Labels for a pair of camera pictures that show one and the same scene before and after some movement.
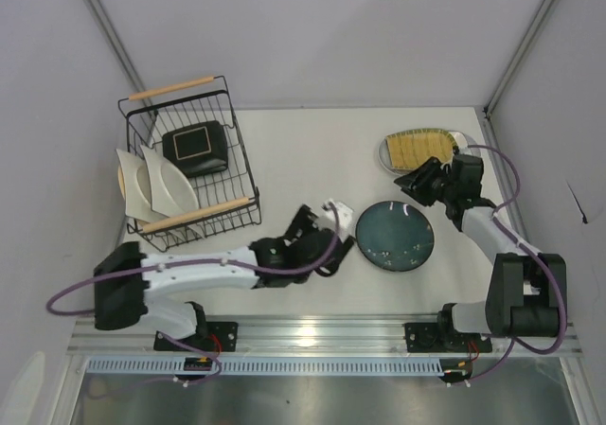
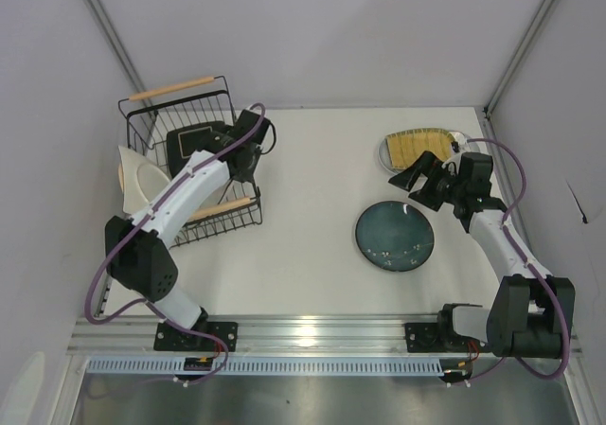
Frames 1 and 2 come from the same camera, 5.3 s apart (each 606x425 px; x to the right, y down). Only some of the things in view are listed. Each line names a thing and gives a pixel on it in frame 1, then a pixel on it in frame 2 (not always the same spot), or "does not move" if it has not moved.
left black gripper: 317,238 -> 208,142
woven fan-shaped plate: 411,149 does not move
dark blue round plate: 395,236 does not move
